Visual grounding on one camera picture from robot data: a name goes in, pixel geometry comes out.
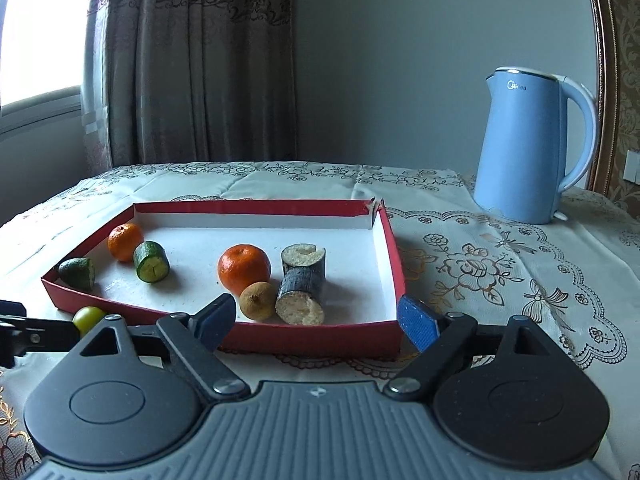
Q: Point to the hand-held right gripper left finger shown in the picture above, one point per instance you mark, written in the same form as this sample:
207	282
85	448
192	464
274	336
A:
218	321

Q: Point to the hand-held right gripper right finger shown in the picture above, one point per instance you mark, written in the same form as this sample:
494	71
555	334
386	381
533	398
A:
419	322

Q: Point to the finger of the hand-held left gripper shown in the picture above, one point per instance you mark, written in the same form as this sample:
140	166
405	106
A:
11	307
45	335

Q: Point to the brown longan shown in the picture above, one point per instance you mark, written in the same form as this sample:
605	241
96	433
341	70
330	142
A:
257	300

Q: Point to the red cardboard box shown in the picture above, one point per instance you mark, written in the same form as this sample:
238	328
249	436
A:
200	280

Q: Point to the green round fruit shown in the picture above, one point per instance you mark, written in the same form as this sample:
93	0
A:
89	317

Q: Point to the large orange mandarin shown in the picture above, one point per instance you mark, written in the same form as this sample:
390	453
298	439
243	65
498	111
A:
244	267

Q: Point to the green cucumber piece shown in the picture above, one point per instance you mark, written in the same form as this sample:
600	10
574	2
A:
151	261
77	274

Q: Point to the sugarcane piece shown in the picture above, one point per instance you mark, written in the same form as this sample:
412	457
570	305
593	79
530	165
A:
300	300
304	256

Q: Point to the embroidered white tablecloth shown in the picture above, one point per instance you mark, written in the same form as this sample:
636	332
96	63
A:
525	280

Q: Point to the small orange mandarin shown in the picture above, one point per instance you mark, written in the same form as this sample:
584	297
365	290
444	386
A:
125	242

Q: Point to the light blue electric kettle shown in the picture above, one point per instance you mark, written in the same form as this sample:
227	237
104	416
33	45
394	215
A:
525	150

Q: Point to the brown patterned curtain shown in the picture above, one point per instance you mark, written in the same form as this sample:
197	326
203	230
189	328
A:
200	60

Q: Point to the window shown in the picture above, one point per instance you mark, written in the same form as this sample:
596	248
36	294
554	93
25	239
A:
35	30

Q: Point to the white wall switch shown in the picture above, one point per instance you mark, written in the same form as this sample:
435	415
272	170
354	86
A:
632	166

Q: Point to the curved wooden frame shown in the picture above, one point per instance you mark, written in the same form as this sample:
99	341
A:
607	60

